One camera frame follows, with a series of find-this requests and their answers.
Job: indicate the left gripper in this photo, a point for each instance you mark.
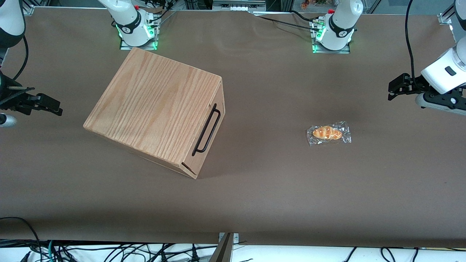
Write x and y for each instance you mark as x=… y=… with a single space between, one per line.
x=414 y=86

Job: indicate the light wooden drawer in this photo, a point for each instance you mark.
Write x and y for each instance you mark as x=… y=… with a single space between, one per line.
x=197 y=140

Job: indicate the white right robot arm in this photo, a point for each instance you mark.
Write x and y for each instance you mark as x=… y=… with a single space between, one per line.
x=127 y=22

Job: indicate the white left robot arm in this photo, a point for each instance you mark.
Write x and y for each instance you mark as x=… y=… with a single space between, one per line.
x=340 y=22

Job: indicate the light wooden drawer cabinet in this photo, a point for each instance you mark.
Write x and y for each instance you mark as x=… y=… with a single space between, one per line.
x=153 y=102

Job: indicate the plastic wrapped bread roll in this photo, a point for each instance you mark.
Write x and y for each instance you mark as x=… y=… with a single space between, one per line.
x=327 y=133

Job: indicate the small orange object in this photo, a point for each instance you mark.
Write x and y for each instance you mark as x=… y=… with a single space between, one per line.
x=304 y=4

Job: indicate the brown table cover sheet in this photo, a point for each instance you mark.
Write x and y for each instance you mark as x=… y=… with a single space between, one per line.
x=291 y=189

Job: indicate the grey power strip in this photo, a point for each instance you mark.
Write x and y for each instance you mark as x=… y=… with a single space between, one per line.
x=236 y=5

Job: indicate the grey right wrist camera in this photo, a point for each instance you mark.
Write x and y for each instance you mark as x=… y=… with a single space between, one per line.
x=6 y=120

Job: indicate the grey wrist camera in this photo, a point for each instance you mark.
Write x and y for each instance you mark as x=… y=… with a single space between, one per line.
x=6 y=120
x=437 y=102

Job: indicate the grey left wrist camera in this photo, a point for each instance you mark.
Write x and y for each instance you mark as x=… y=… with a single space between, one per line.
x=437 y=102

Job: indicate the aluminium frame profile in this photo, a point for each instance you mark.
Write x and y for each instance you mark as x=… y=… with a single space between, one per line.
x=445 y=16
x=28 y=9

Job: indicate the small metal bracket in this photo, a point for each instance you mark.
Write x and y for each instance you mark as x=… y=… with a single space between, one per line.
x=236 y=238

